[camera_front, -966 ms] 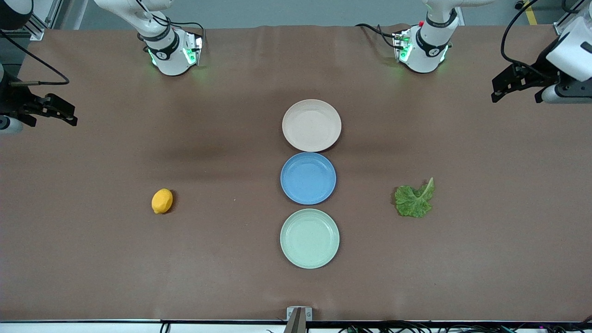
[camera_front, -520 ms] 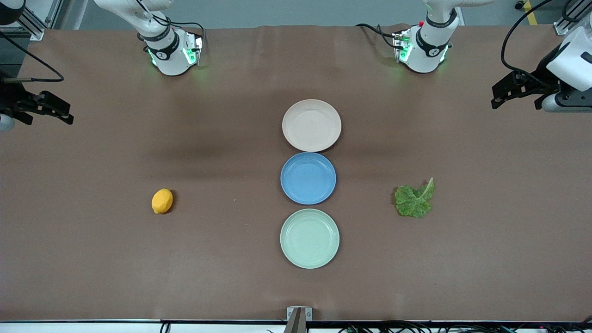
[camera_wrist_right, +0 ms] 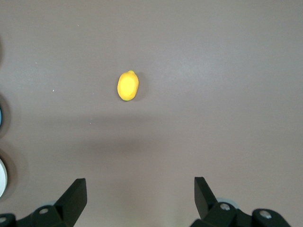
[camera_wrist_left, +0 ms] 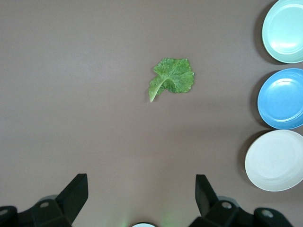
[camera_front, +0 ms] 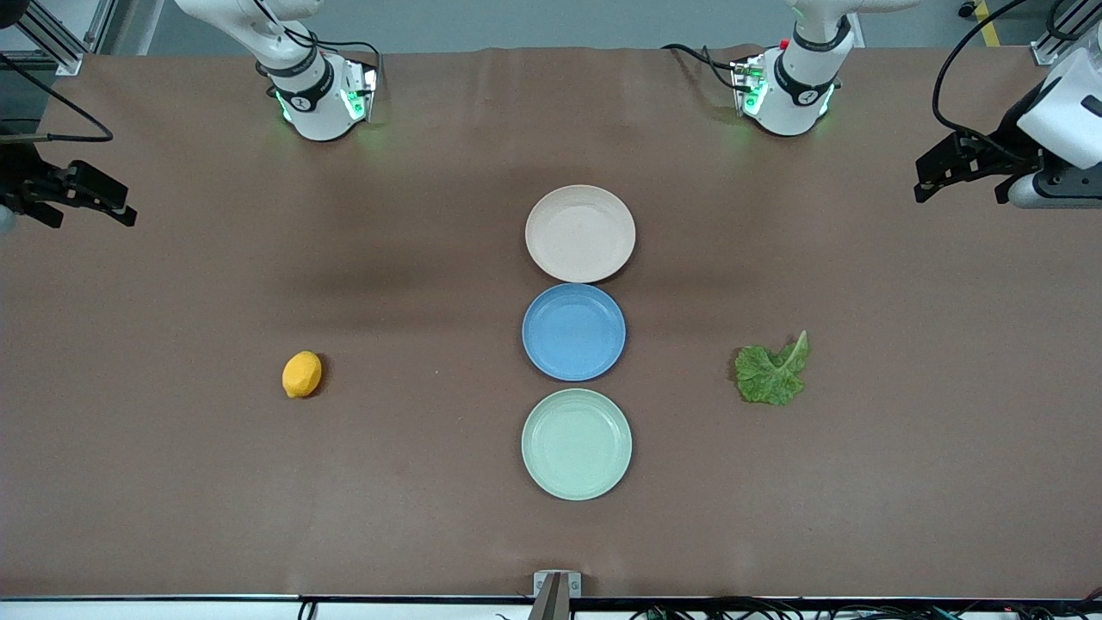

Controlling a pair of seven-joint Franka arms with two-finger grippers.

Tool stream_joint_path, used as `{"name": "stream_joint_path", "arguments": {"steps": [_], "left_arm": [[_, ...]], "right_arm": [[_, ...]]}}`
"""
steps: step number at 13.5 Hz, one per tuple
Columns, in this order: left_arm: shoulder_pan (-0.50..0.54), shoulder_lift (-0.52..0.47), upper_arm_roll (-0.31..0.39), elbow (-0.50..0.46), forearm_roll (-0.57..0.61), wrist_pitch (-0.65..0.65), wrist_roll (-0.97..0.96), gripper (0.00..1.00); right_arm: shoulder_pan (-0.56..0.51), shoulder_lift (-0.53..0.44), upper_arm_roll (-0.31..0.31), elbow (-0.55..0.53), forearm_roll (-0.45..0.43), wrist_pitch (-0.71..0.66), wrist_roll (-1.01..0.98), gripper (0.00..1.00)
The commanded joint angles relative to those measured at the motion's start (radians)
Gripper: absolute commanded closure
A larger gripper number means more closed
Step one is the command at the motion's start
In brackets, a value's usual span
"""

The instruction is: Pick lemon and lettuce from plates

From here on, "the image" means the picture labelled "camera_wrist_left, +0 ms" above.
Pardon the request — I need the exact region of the green lettuce leaf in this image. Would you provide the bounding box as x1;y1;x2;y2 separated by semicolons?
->
148;57;196;104

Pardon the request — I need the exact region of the blue round plate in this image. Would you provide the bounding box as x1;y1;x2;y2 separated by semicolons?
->
257;68;303;131

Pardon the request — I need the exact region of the light green round plate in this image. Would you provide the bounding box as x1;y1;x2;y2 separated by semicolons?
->
261;0;303;64

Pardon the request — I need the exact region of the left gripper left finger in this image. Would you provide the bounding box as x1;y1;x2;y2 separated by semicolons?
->
0;173;89;227

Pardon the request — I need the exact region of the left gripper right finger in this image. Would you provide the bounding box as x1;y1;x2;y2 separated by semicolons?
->
188;174;294;227

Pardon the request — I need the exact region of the beige round plate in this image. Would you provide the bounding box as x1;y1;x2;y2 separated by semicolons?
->
244;129;303;192

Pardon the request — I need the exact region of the brown table cover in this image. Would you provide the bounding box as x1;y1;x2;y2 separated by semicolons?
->
0;0;303;227

